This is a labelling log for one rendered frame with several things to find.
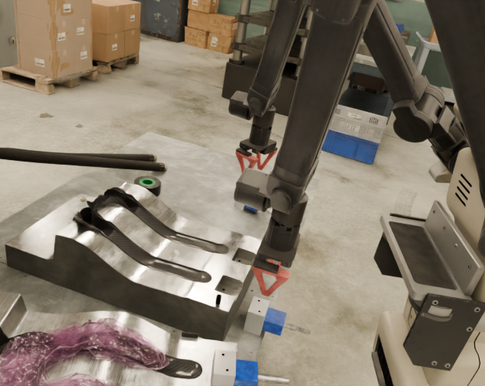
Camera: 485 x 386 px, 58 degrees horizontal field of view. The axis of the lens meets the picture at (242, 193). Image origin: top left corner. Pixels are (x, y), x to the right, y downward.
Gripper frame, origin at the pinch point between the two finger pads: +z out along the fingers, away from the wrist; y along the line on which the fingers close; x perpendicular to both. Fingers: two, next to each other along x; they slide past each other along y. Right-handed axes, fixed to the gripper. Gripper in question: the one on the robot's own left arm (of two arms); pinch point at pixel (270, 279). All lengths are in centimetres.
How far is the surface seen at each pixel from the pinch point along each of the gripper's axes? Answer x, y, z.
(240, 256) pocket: -8.5, -12.1, 6.0
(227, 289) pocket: -8.0, -0.6, 6.3
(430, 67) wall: 113, -643, 53
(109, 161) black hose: -57, -37, 7
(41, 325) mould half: -34.0, 23.3, 5.4
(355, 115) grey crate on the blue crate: 19, -356, 67
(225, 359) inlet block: -2.8, 18.3, 4.2
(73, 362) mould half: -24.0, 28.9, 3.4
